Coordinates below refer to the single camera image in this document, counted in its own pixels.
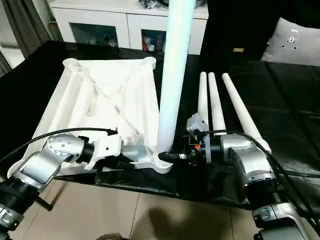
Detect white plastic table leg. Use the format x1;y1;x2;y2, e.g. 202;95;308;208
221;73;273;155
207;72;228;138
196;71;210;120
156;0;196;161

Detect dark robot lower body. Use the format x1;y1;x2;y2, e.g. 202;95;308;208
96;232;124;240

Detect dark clutter on cabinet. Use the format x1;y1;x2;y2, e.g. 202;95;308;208
136;0;171;10

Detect grey curtain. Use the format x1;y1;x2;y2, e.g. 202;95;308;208
0;0;55;59

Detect black cabinet with yellow label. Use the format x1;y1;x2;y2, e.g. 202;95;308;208
199;0;284;61

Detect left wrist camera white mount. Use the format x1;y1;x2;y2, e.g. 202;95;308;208
84;134;124;173

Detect white plastic table top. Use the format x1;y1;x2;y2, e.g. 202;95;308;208
7;56;175;176

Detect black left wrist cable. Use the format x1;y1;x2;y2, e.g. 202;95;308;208
0;127;119;164

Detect black table frame leg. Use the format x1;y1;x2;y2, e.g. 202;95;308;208
36;196;54;211

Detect white glass-door cabinet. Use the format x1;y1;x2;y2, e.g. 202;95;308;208
50;0;210;55

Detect black work mat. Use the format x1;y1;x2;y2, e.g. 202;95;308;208
0;41;320;211

